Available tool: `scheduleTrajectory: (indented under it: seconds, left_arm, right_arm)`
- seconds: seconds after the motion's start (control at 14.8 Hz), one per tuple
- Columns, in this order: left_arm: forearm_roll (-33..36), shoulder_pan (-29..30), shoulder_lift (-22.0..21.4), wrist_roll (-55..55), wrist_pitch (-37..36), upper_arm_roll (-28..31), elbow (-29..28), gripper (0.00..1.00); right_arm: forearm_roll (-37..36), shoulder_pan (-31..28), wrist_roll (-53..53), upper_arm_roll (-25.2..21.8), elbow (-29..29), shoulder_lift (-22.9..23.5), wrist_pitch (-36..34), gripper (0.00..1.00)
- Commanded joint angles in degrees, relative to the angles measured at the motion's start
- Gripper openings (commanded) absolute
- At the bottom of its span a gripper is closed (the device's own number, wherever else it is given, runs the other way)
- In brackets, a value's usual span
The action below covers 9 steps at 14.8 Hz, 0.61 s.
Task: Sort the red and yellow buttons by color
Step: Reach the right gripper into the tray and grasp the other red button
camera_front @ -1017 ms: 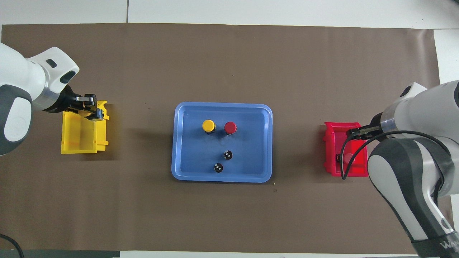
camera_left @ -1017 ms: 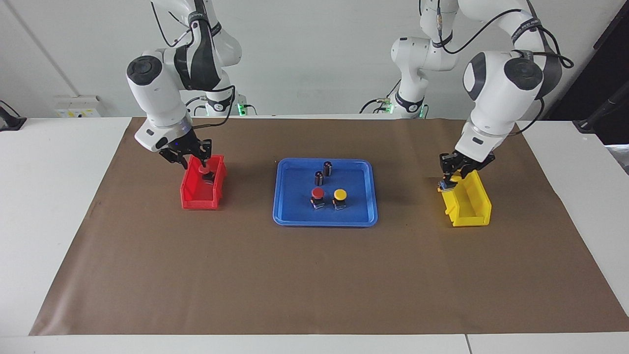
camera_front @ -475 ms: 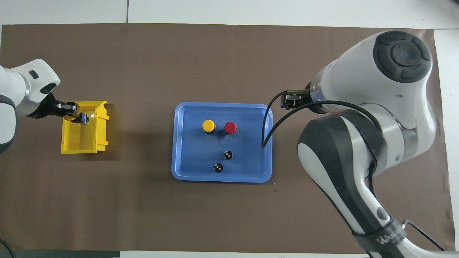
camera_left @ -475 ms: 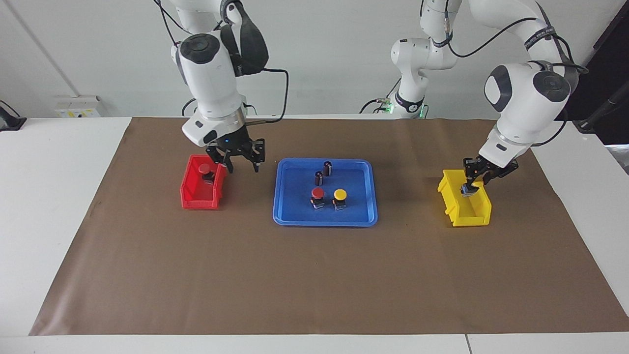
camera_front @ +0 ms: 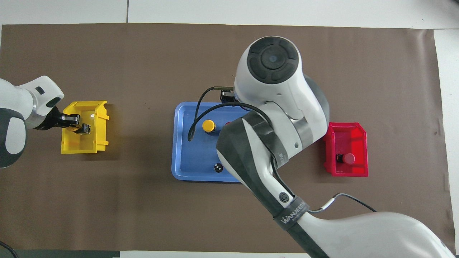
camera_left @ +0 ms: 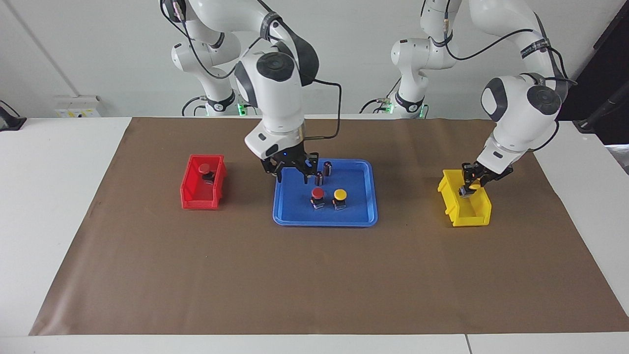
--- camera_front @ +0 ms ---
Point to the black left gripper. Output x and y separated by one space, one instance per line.
55 120

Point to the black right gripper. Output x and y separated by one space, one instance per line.
227 95

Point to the yellow push button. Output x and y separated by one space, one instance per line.
87 128
208 125

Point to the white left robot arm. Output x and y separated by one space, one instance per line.
14 107

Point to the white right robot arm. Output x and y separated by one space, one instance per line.
272 89

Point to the yellow plastic bin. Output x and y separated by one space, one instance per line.
68 143

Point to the blue plastic tray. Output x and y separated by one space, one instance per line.
200 157

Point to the black cylindrical capacitor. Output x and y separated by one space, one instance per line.
217 167

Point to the brown paper table mat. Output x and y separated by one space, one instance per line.
143 208

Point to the red plastic bin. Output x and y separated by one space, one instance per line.
358 143

